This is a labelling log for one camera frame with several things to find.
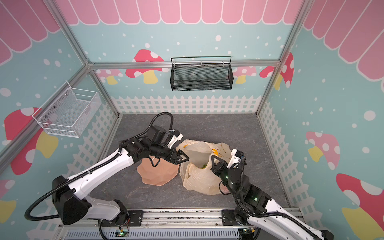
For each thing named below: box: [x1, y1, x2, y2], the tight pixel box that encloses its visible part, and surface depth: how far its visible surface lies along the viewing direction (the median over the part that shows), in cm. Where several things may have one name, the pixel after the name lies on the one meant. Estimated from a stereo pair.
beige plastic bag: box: [176, 139, 232, 195], surface depth 73 cm
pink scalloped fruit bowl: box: [136, 156, 180, 186], surface depth 87 cm
